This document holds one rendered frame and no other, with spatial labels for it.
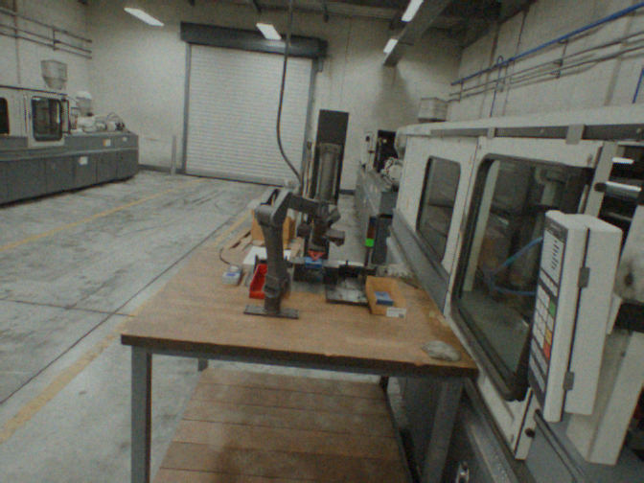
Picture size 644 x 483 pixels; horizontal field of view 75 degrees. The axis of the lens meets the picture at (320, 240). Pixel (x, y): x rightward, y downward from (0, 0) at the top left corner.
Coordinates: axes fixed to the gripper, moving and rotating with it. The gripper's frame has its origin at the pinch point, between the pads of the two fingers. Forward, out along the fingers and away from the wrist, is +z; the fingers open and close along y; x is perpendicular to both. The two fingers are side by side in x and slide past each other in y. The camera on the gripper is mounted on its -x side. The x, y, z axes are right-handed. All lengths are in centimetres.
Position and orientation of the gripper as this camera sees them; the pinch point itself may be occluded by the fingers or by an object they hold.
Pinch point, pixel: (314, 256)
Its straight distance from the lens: 175.6
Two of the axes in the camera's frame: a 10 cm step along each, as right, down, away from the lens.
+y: 0.5, -6.9, 7.2
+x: -9.9, -1.2, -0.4
